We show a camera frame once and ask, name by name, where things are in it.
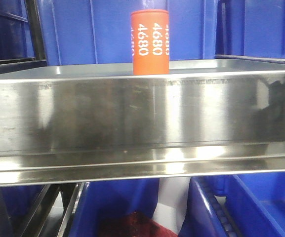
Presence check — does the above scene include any dark red cloth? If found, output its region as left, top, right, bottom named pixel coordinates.
left=97, top=211, right=178, bottom=237

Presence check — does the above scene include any black shelf upright post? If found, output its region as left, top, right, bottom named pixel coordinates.
left=25, top=0, right=46, bottom=60

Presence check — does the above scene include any metal rack frame lower left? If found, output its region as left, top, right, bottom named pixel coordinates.
left=0, top=183, right=85, bottom=237

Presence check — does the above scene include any blue bin lower right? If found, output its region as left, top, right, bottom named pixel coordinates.
left=179, top=172, right=285, bottom=237

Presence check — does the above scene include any blue bin behind shelf centre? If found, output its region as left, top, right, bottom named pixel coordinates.
left=37, top=0, right=217, bottom=66

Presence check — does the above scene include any blue bin upper left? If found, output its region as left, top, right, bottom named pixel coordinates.
left=0, top=0, right=35, bottom=60

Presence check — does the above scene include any blue bin upper right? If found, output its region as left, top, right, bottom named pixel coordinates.
left=216, top=0, right=285, bottom=59

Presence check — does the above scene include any orange cylindrical capacitor 4680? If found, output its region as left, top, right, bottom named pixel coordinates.
left=131, top=9, right=170, bottom=75

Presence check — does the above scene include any stainless steel shelf tray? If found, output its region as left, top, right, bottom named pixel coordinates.
left=0, top=58, right=285, bottom=186

